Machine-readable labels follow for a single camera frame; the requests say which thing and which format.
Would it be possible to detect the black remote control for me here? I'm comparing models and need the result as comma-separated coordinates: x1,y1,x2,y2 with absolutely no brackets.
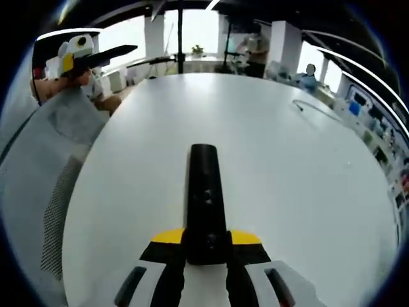
185,143,230,267

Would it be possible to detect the grey mesh laundry bag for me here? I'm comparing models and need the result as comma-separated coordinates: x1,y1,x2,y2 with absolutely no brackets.
0,86,111,307

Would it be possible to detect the person's left hand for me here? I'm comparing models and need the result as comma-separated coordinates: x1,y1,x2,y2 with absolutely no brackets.
63,68,94,88

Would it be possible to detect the white cabinet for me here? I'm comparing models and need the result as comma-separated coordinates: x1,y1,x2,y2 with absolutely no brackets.
104,68,129,94

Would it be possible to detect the white pillar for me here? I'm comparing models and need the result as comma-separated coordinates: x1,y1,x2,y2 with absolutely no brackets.
271,20,303,75

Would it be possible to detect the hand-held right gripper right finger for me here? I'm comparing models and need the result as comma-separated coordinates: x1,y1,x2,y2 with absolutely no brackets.
226,229,323,307

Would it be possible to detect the display wall with screens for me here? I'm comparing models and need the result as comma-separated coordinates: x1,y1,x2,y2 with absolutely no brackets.
344,86,409,224

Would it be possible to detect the display on black stand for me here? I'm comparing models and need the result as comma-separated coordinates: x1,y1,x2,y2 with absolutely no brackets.
223,18,254,65

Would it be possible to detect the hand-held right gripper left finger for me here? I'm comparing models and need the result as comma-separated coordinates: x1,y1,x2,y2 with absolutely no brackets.
113,228,187,307

